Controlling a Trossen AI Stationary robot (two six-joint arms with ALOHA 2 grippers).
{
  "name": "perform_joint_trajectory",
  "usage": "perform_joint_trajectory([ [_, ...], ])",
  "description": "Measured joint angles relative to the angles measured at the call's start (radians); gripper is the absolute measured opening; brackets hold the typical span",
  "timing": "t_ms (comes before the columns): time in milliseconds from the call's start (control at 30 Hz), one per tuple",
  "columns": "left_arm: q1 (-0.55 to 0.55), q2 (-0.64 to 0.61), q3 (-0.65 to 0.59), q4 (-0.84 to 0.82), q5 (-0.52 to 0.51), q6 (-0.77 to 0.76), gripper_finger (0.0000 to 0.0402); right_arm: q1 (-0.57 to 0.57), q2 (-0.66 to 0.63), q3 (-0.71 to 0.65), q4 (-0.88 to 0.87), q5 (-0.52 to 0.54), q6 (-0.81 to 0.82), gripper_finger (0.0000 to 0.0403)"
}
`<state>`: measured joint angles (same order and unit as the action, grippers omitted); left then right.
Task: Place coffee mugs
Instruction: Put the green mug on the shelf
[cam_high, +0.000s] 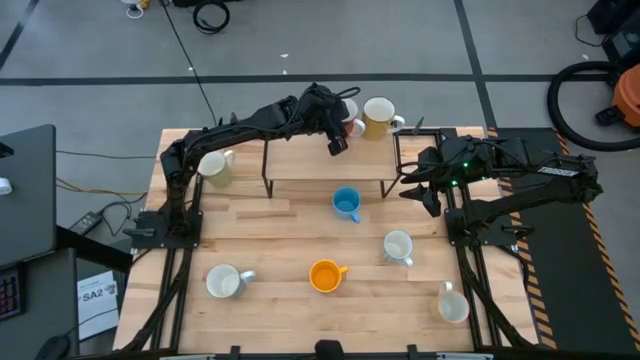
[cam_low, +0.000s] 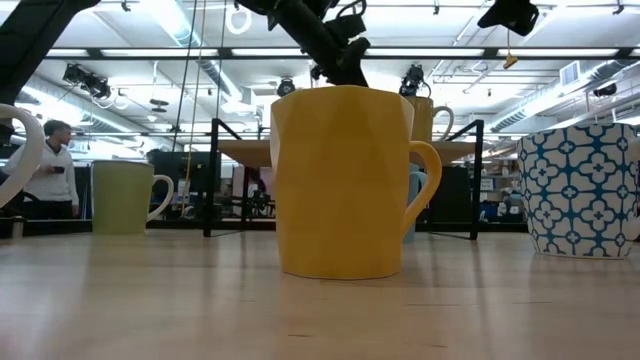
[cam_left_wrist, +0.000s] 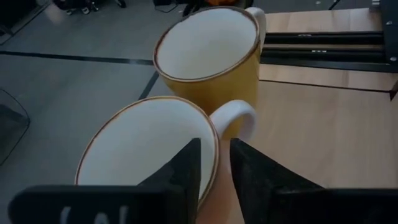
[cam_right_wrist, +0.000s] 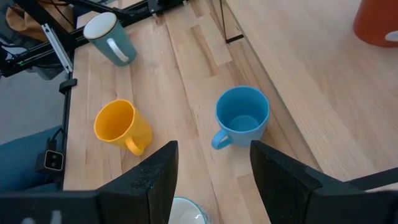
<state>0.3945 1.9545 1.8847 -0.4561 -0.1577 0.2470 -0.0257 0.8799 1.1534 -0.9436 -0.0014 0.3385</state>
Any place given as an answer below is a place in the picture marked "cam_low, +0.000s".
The white mug blue floral pattern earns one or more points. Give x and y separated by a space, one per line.
575 190

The light blue mug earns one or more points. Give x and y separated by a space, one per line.
415 192

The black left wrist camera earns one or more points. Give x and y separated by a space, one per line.
350 27

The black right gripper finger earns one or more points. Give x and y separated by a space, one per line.
510 15

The yellow hanging tag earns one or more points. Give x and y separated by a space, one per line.
510 61

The wooden shelf black metal legs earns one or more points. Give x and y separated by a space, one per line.
245 152

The yellow faceted mug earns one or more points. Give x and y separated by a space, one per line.
340 190

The black spotlight cluster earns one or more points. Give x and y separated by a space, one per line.
87 80

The black background cabinet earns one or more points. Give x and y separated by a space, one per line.
170 175

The white ceiling air vent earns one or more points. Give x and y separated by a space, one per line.
570 73

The black table frame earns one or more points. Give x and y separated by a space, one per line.
50 227

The round black ceiling lamp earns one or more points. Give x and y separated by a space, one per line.
286 87

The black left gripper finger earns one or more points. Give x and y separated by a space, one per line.
347 77

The black hanging ceiling device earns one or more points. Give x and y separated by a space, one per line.
412 80

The overhead rig crossbar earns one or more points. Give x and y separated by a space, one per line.
225 52

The person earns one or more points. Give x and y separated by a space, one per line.
50 185

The black ceiling dome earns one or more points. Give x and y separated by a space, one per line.
605 90

